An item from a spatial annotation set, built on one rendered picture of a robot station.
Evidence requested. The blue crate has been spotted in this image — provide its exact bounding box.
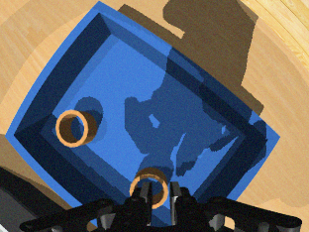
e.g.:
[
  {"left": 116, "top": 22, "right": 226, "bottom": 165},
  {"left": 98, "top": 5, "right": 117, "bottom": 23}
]
[{"left": 5, "top": 1, "right": 280, "bottom": 227}]

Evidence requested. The bronze bushing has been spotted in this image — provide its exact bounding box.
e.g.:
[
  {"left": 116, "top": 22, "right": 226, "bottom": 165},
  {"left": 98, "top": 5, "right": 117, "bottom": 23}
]
[
  {"left": 55, "top": 110, "right": 97, "bottom": 147},
  {"left": 130, "top": 168, "right": 168, "bottom": 208}
]

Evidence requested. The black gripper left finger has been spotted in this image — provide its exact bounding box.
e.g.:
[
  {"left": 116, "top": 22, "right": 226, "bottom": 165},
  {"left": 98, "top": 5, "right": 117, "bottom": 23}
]
[{"left": 19, "top": 182, "right": 153, "bottom": 232}]

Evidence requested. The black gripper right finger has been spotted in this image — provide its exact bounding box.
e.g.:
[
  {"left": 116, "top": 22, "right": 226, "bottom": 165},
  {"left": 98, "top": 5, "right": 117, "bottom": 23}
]
[{"left": 169, "top": 181, "right": 302, "bottom": 232}]

